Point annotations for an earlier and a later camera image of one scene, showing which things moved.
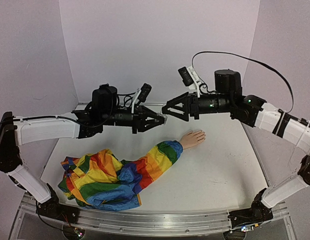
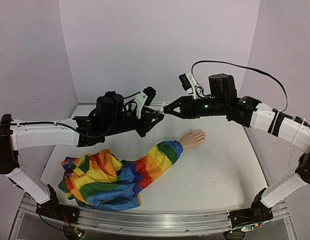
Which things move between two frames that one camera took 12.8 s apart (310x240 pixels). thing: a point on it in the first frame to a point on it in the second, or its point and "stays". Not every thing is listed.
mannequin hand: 192,138 stays
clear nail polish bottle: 165,117 to 161,108
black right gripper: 194,106 stays
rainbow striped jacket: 100,181 stays
